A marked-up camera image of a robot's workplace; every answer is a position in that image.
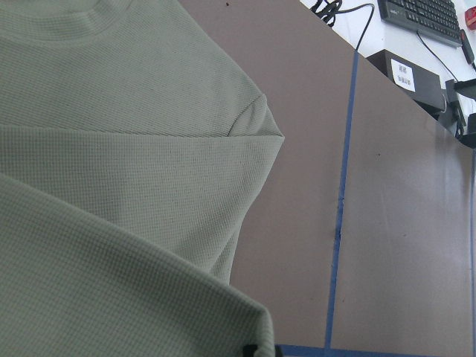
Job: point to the black box with label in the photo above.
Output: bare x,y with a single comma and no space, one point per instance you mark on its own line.
420,84

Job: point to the black keyboard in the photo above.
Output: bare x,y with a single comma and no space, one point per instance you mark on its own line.
436,19

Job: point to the olive green long-sleeve shirt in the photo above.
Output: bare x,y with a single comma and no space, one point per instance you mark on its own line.
132,147

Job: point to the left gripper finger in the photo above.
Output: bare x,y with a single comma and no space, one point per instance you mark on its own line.
249,350

